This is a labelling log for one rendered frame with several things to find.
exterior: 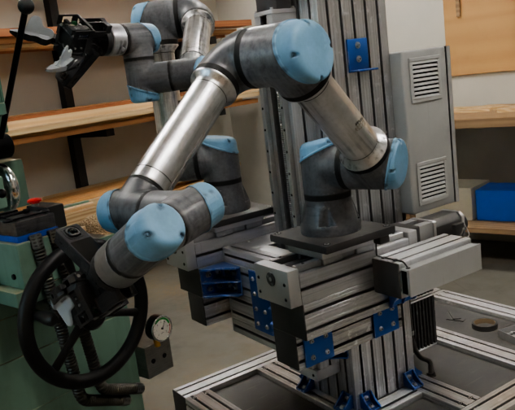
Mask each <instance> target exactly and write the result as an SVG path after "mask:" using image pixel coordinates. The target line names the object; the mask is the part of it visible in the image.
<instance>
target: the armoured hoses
mask: <svg viewBox="0 0 515 410"><path fill-rule="evenodd" d="M56 229H59V228H53V229H49V230H47V231H46V233H47V236H49V239H50V242H51V245H52V248H53V251H54V250H56V249H57V248H59V247H58V246H57V245H56V244H55V234H56ZM28 238H29V241H30V244H31V247H32V249H33V254H34V257H36V258H35V260H36V263H37V266H38V265H39V264H40V263H41V262H42V261H43V260H44V259H45V258H46V257H47V254H46V249H45V248H44V247H45V246H44V245H45V244H44V242H43V238H42V235H41V233H34V234H32V235H29V236H28ZM58 269H59V272H60V276H61V278H62V280H63V279H64V278H66V277H68V272H67V270H66V268H65V266H64V263H62V264H61V265H60V266H59V268H58ZM52 276H53V274H51V275H50V276H49V278H48V279H47V280H46V283H45V284H44V286H43V289H44V291H45V295H46V301H48V302H47V303H48V304H49V305H48V307H49V310H50V311H51V312H54V313H56V314H57V315H58V316H59V322H58V323H57V325H55V332H56V334H57V338H58V341H59V346H60V350H62V348H63V346H64V344H65V342H66V341H67V340H68V337H69V332H68V327H67V325H66V323H65V322H64V320H63V318H62V317H61V316H60V314H59V313H58V311H57V310H54V309H53V308H52V306H51V303H50V292H51V291H52V290H53V289H54V288H56V286H55V283H54V282H55V280H53V279H54V278H53V277H52ZM79 338H80V340H81V344H82V346H83V350H84V353H85V358H86V361H87V364H88V367H89V370H90V372H92V371H94V370H95V369H98V368H100V366H101V364H100V362H99V358H98V356H97V352H96V350H95V346H94V341H93V339H92V335H91V332H90V330H87V329H84V330H83V331H82V333H81V335H80V337H79ZM64 362H65V365H66V366H65V367H66V368H67V371H68V373H69V374H80V371H79V368H78V367H79V366H78V365H77V362H76V357H75V353H74V350H73V348H72V349H71V351H70V352H69V354H68V357H67V359H66V360H65V361H64ZM94 387H96V390H97V391H98V393H101V394H97V395H96V394H93V395H92V394H87V393H86V391H85V389H79V390H72V391H73V394H74V397H75V398H76V401H78V403H79V404H80V405H82V406H86V407H87V406H88V407H91V406H92V407H93V406H96V407H97V406H100V407H101V406H127V405H130V404H131V398H132V397H130V395H140V394H142V393H143V392H144V390H145V386H144V384H143V383H141V382H135V383H110V384H109V383H106V381H105V382H102V383H100V384H98V385H96V386H94Z"/></svg>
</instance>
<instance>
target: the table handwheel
mask: <svg viewBox="0 0 515 410"><path fill-rule="evenodd" d="M62 263H64V266H65V268H66V270H67V272H68V276H69V275H70V274H72V273H74V272H76V269H75V266H74V263H73V261H72V260H71V259H70V258H69V257H68V256H67V255H66V254H65V253H64V252H63V251H62V250H61V249H60V248H57V249H56V250H54V251H53V252H51V253H50V254H49V255H48V256H47V257H46V258H45V259H44V260H43V261H42V262H41V263H40V264H39V265H38V266H37V268H36V269H35V270H34V272H33V274H32V275H31V277H30V278H29V279H28V282H27V284H26V286H25V288H24V291H23V294H22V296H21V299H20V305H19V309H18V315H17V334H18V339H19V343H20V349H21V351H22V353H23V355H24V358H25V360H26V361H27V363H28V365H29V366H30V368H31V369H32V370H33V371H34V372H35V374H36V375H38V376H39V377H40V378H41V379H42V380H44V381H45V382H47V383H49V384H51V385H53V386H57V387H59V388H63V389H68V390H79V389H85V388H89V387H91V386H96V385H98V384H100V383H102V382H105V381H106V380H107V379H108V378H110V377H112V376H113V375H114V374H116V373H117V372H118V371H119V370H120V369H121V368H122V367H123V366H124V365H125V364H126V363H127V361H128V360H129V359H130V357H131V356H132V354H133V353H134V352H135V350H136V348H137V345H138V344H139V342H140V340H141V338H142V334H143V331H144V329H145V326H146V318H147V313H148V294H147V288H146V282H145V279H144V276H142V277H141V278H140V279H138V280H137V281H136V282H134V283H133V284H134V286H135V288H136V290H137V294H136V295H134V308H121V309H120V310H119V311H118V312H117V313H116V314H114V315H113V313H111V314H110V315H108V316H105V317H104V318H102V319H101V318H100V316H99V317H95V318H94V319H93V320H91V321H90V322H89V323H88V324H86V325H85V326H84V327H82V328H81V329H80V328H79V325H78V324H77V322H76V319H75V317H74V316H75V315H76V314H77V311H76V309H75V307H74V308H73V309H72V311H71V313H72V321H73V325H75V327H74V328H73V330H72V332H71V334H70V335H69V337H68V340H67V341H66V342H65V344H64V346H63V348H62V350H61V352H60V353H59V355H58V356H57V358H56V360H55V362H54V363H53V364H52V366H51V365H50V364H49V363H48V362H47V361H46V360H45V359H44V357H43V356H42V354H41V352H40V351H39V348H38V346H37V342H36V339H35V335H34V328H33V313H34V311H35V309H36V310H39V311H46V312H50V310H49V307H48V305H49V304H48V303H47V302H48V301H46V299H43V300H41V301H38V302H37V299H38V296H39V294H40V292H41V289H42V287H43V286H44V284H45V283H46V280H47V279H48V278H49V276H50V275H51V274H52V272H53V271H54V270H56V269H57V267H58V266H60V265H61V264H62ZM110 316H133V322H132V324H131V328H130V331H129V334H128V336H127V338H126V339H125V341H124V343H123V345H122V347H121V348H120V349H119V350H118V352H117V353H116V354H115V355H114V356H113V357H112V358H111V359H110V360H109V361H108V362H107V363H105V365H103V366H102V367H100V368H98V369H95V370H94V371H92V372H89V373H83V374H69V373H63V372H61V371H60V369H61V367H62V366H63V363H64V361H65V360H66V359H67V357H68V354H69V352H70V351H71V349H72V348H73V346H74V344H75V343H76V341H77V339H78V338H79V337H80V335H81V333H82V331H83V330H84V329H87V330H95V329H98V328H99V327H100V326H101V325H102V324H103V322H104V321H105V319H106V317H110Z"/></svg>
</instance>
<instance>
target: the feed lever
mask: <svg viewBox="0 0 515 410"><path fill-rule="evenodd" d="M17 6H18V9H19V11H20V12H21V16H20V24H19V28H18V33H17V38H16V42H15V50H14V54H13V59H12V64H11V72H10V76H9V81H8V86H7V93H6V98H5V102H4V103H5V104H6V109H7V114H5V115H3V116H2V119H1V124H0V159H5V158H10V157H12V156H13V154H14V152H15V146H14V142H13V140H12V138H11V137H10V136H9V135H8V134H7V133H5V132H6V127H7V120H8V115H9V110H10V106H11V99H12V94H13V89H14V85H15V78H16V73H17V69H18V64H19V60H20V52H21V48H22V44H23V39H24V31H25V27H26V23H27V18H28V15H29V14H31V13H32V12H33V11H34V7H35V6H34V3H33V1H32V0H19V1H18V5H17Z"/></svg>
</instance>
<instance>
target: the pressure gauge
mask: <svg viewBox="0 0 515 410"><path fill-rule="evenodd" d="M164 318H165V319H164ZM163 326H164V329H161V328H162V327H163ZM145 332H146V336H147V337H148V338H149V339H153V342H154V344H155V347H160V346H161V344H160V342H163V341H165V340H166V339H167V338H168V337H169V336H170V334H171V332H172V321H171V319H170V318H169V317H168V316H165V315H160V314H154V315H152V316H150V317H149V318H148V320H147V322H146V326H145Z"/></svg>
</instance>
